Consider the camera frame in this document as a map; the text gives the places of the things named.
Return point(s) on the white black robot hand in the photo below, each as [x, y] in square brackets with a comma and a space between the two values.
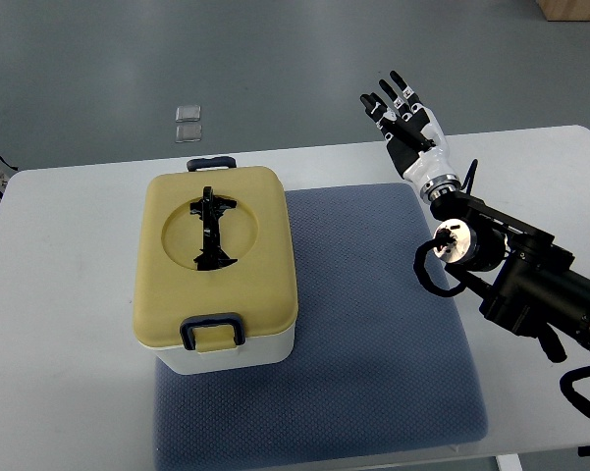
[414, 139]

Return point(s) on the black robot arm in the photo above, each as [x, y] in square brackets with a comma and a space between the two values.
[524, 280]

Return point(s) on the cardboard box corner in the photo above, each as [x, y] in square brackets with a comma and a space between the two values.
[565, 10]

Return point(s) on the white storage box base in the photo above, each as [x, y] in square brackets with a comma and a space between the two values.
[235, 355]

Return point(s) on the blue padded mat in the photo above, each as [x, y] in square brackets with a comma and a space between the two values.
[379, 364]

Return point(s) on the upper clear floor plate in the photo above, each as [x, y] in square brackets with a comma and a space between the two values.
[188, 113]

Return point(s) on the clear floor plate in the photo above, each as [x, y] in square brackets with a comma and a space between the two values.
[188, 132]
[188, 113]

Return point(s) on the lower clear floor plate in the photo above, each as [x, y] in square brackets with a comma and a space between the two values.
[188, 132]

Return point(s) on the white table leg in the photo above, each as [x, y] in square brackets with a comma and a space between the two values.
[509, 462]

